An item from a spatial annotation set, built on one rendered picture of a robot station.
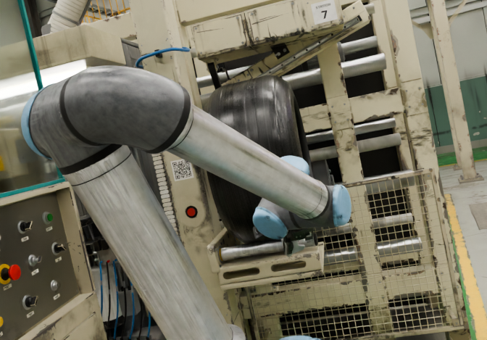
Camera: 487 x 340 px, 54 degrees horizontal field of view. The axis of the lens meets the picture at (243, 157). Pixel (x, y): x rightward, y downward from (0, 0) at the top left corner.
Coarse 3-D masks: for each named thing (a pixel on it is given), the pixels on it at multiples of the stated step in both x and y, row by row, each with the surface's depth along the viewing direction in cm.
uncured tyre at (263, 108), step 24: (216, 96) 164; (240, 96) 159; (264, 96) 156; (288, 96) 159; (240, 120) 153; (264, 120) 151; (288, 120) 152; (264, 144) 149; (288, 144) 149; (216, 192) 155; (240, 192) 151; (240, 216) 155; (240, 240) 167
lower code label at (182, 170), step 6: (174, 162) 176; (180, 162) 175; (186, 162) 175; (174, 168) 176; (180, 168) 176; (186, 168) 175; (174, 174) 176; (180, 174) 176; (186, 174) 175; (192, 174) 175; (180, 180) 176
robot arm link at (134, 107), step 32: (64, 96) 68; (96, 96) 66; (128, 96) 66; (160, 96) 68; (96, 128) 67; (128, 128) 67; (160, 128) 68; (192, 128) 73; (224, 128) 79; (192, 160) 78; (224, 160) 80; (256, 160) 84; (256, 192) 90; (288, 192) 93; (320, 192) 100; (320, 224) 106
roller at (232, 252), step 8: (272, 240) 166; (280, 240) 165; (304, 240) 162; (312, 240) 162; (224, 248) 169; (232, 248) 168; (240, 248) 167; (248, 248) 166; (256, 248) 166; (264, 248) 165; (272, 248) 164; (280, 248) 164; (224, 256) 168; (232, 256) 167; (240, 256) 167; (248, 256) 167
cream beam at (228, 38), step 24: (288, 0) 189; (312, 0) 187; (336, 0) 186; (216, 24) 195; (240, 24) 193; (264, 24) 191; (288, 24) 190; (312, 24) 188; (336, 24) 187; (216, 48) 196; (240, 48) 194; (264, 48) 205
